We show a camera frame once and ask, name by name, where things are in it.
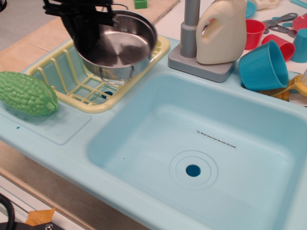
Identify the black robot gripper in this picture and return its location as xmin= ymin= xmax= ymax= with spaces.
xmin=43 ymin=0 xmax=115 ymax=52

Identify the stainless steel pot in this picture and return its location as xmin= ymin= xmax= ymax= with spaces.
xmin=74 ymin=10 xmax=157 ymax=84

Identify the pale yellow drying rack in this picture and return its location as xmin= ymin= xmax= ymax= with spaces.
xmin=25 ymin=36 xmax=170 ymax=113

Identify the light blue toy sink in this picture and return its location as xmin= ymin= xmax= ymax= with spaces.
xmin=0 ymin=56 xmax=307 ymax=230

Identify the green toy block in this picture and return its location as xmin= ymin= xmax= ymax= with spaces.
xmin=134 ymin=0 xmax=148 ymax=9

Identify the green toy bitter melon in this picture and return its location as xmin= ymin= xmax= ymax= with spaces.
xmin=0 ymin=71 xmax=58 ymax=116

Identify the grey toy faucet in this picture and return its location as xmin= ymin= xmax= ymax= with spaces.
xmin=168 ymin=0 xmax=235 ymax=82

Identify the cream detergent bottle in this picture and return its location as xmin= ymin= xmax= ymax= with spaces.
xmin=196 ymin=0 xmax=247 ymax=65

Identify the blue plastic plate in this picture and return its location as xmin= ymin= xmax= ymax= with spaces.
xmin=245 ymin=0 xmax=257 ymax=19

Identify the red plastic cup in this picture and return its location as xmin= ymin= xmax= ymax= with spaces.
xmin=245 ymin=19 xmax=266 ymax=50
xmin=261 ymin=34 xmax=295 ymax=62

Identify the cream toy item top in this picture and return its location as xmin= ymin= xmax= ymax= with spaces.
xmin=252 ymin=0 xmax=280 ymax=10

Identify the large blue plastic cup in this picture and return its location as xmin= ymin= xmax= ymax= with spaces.
xmin=238 ymin=40 xmax=288 ymax=91

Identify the grey toy utensil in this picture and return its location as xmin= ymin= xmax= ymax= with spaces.
xmin=262 ymin=13 xmax=298 ymax=38

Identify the orange tape piece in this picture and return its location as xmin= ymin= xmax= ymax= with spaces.
xmin=25 ymin=208 xmax=56 ymax=226

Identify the blue plastic cup right edge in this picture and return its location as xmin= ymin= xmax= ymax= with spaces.
xmin=291 ymin=28 xmax=307 ymax=63

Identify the black cable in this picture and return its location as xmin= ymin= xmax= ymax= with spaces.
xmin=0 ymin=193 xmax=15 ymax=230

